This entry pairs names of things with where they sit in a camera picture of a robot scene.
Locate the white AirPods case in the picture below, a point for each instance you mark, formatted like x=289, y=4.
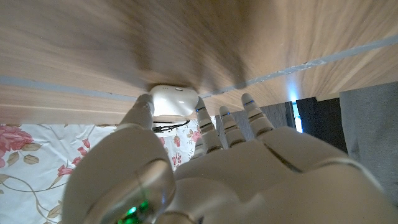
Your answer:
x=175, y=101

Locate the floral print backdrop curtain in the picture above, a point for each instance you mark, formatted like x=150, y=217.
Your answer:
x=34, y=174

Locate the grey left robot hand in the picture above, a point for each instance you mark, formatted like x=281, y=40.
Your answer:
x=248, y=180

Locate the person in grey trousers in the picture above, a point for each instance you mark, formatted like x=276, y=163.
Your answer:
x=370, y=140

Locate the dark door panel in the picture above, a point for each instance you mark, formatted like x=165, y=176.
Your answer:
x=323, y=124

